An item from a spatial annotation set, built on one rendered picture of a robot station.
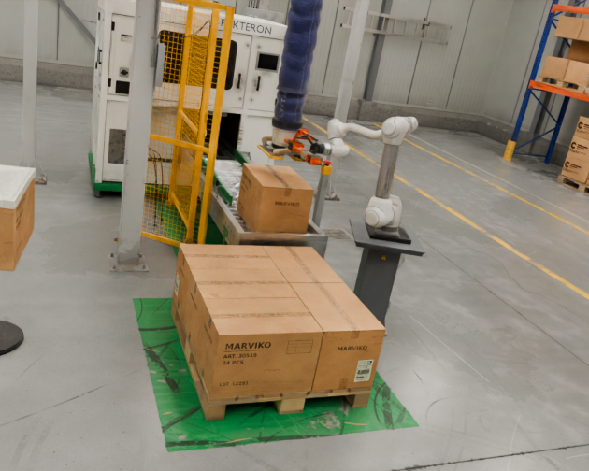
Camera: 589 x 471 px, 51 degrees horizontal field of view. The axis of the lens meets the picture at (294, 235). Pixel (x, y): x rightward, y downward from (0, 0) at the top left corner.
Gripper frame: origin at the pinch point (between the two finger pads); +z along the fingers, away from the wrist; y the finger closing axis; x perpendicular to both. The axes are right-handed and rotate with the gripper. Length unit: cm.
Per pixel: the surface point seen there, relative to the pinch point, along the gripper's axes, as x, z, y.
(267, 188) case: -3.7, 18.2, 31.2
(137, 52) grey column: 61, 107, -44
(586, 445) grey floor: -192, -142, 125
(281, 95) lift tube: 22.2, 8.9, -31.4
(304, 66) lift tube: 15, -2, -55
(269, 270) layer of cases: -59, 29, 70
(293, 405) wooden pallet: -137, 33, 119
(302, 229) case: -5, -14, 62
